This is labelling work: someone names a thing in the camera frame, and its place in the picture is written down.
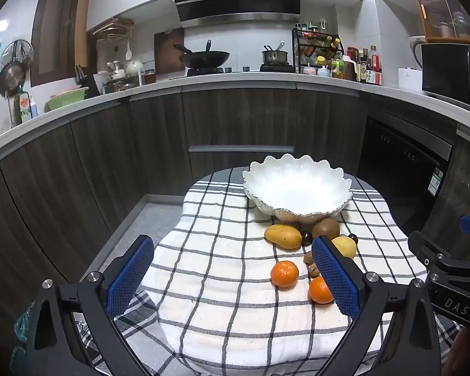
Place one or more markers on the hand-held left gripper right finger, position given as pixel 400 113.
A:
pixel 333 274

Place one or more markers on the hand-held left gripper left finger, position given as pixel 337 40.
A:
pixel 127 278

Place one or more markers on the yellow lemon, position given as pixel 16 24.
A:
pixel 346 246

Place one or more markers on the brown kiwi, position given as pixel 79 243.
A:
pixel 326 228

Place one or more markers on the orange mandarin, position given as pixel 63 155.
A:
pixel 319 291
pixel 284 274

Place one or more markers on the yellow mango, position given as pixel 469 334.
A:
pixel 284 236

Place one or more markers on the white scalloped ceramic bowl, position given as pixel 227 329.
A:
pixel 297 188

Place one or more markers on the green label sticker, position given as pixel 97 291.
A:
pixel 435 182

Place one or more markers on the black built-in dishwasher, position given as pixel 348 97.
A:
pixel 395 164

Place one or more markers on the black and white checked cloth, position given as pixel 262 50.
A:
pixel 219 282

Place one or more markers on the teal plastic bag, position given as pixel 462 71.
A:
pixel 22 327

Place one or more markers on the black microwave oven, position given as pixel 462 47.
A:
pixel 450 72

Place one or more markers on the white electric kettle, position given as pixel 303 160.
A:
pixel 415 53

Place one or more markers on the dark wooden base cabinet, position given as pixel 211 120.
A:
pixel 239 117

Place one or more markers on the green plastic basin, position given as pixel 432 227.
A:
pixel 64 101

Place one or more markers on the row of condiment bottles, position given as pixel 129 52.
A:
pixel 363 68

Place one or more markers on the green lid jug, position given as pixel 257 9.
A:
pixel 337 69

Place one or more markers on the black knife block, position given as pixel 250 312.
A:
pixel 89 82

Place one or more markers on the green oil bottle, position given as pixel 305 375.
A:
pixel 24 105

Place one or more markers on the red jar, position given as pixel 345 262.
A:
pixel 149 77

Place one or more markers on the blue small container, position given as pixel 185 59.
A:
pixel 322 72

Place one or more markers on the pink small container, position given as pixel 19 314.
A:
pixel 309 71

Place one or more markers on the white kitchen countertop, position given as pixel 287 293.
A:
pixel 258 80

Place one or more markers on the yellow lid jar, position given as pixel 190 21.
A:
pixel 320 61

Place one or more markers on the wooden glass door cabinet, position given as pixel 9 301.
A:
pixel 446 11

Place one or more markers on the black gas stove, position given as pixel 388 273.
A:
pixel 203 71

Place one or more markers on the steel saucepan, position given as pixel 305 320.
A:
pixel 275 57

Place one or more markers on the group of spice jars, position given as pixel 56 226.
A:
pixel 317 49

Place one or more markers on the white hanging spoon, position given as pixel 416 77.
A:
pixel 128 51

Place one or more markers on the dark wooden cutting board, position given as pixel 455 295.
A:
pixel 166 51

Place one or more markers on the black wok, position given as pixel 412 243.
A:
pixel 203 59

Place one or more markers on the hanging frying pan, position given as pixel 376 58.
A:
pixel 9 77

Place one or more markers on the wooden wall rack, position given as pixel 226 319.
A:
pixel 113 25

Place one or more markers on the brown wooden window frame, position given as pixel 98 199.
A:
pixel 58 31

